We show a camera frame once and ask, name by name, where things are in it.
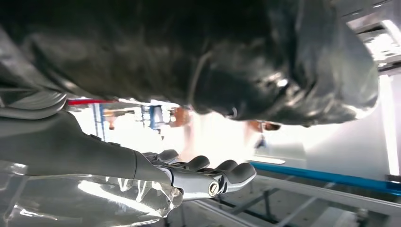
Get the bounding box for grey metal truss rails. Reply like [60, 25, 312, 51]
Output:
[188, 175, 401, 227]

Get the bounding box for dark glossy wrapped object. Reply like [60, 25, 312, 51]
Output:
[0, 0, 380, 128]

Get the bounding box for white car with red stripe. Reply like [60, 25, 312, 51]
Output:
[67, 98, 120, 107]

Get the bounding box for blue metal beam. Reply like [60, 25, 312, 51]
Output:
[249, 160, 401, 197]

